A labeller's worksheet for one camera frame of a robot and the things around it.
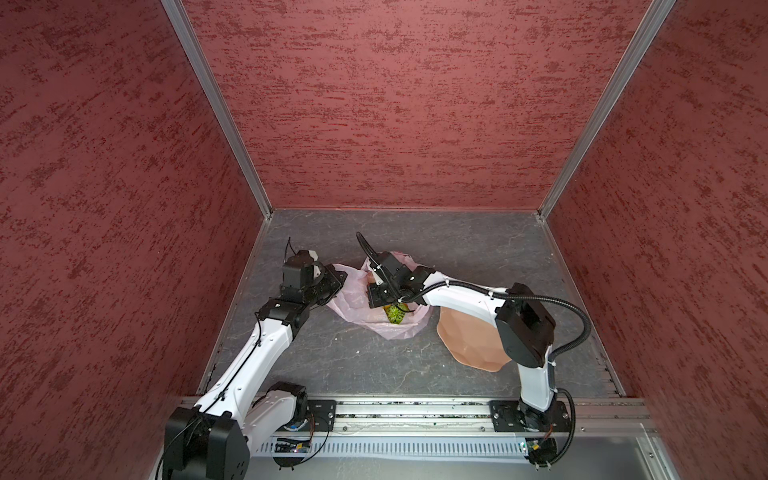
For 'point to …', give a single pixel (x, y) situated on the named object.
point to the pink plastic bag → (350, 303)
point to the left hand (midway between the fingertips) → (349, 278)
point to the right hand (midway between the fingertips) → (368, 304)
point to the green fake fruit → (394, 314)
